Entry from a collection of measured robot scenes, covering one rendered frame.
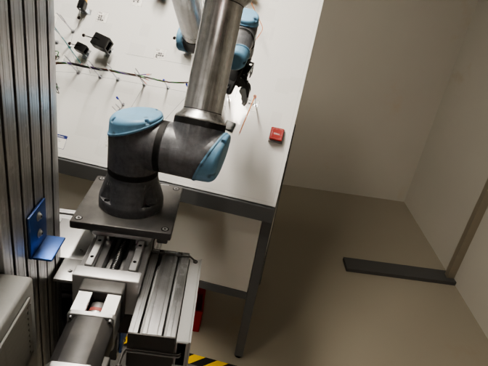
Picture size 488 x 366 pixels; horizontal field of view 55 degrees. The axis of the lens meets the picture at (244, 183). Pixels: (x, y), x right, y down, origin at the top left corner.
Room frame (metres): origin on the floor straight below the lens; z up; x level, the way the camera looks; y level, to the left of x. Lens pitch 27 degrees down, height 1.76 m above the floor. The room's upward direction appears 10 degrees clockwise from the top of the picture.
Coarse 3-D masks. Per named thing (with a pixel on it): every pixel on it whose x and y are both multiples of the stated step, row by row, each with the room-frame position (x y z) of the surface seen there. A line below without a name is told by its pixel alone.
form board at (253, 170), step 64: (64, 0) 2.09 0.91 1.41; (128, 0) 2.10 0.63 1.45; (256, 0) 2.11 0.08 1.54; (320, 0) 2.11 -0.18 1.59; (64, 64) 1.91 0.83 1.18; (128, 64) 1.92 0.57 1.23; (256, 64) 1.93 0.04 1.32; (64, 128) 1.74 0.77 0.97; (256, 128) 1.77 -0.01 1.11; (256, 192) 1.61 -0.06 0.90
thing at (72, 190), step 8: (64, 176) 1.70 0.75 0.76; (72, 176) 1.69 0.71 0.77; (64, 184) 1.70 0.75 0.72; (72, 184) 1.69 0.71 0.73; (80, 184) 1.69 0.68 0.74; (88, 184) 1.69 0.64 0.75; (64, 192) 1.70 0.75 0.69; (72, 192) 1.69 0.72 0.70; (80, 192) 1.69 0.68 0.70; (64, 200) 1.70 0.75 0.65; (72, 200) 1.69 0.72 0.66; (80, 200) 1.69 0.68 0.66; (64, 208) 1.70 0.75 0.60; (72, 208) 1.69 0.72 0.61
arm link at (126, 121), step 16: (128, 112) 0.96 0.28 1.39; (144, 112) 0.96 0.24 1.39; (160, 112) 0.97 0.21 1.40; (112, 128) 0.91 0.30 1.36; (128, 128) 0.90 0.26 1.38; (144, 128) 0.90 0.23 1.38; (160, 128) 0.93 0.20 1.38; (112, 144) 0.91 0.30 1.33; (128, 144) 0.90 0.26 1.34; (144, 144) 0.90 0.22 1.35; (112, 160) 0.91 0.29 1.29; (128, 160) 0.90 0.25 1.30; (144, 160) 0.90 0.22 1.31
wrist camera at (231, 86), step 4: (232, 72) 1.52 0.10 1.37; (236, 72) 1.52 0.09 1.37; (240, 72) 1.52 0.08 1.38; (232, 76) 1.51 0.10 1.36; (236, 76) 1.51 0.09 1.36; (232, 80) 1.50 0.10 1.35; (236, 80) 1.50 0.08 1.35; (228, 84) 1.49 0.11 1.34; (232, 84) 1.49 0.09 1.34; (228, 88) 1.49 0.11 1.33; (232, 88) 1.49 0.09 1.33; (228, 92) 1.48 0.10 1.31
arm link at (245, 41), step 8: (240, 32) 1.42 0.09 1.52; (248, 32) 1.43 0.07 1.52; (240, 40) 1.39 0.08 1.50; (248, 40) 1.41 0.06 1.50; (240, 48) 1.36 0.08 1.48; (248, 48) 1.39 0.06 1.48; (240, 56) 1.35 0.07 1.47; (248, 56) 1.38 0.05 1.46; (232, 64) 1.36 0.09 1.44; (240, 64) 1.36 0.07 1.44
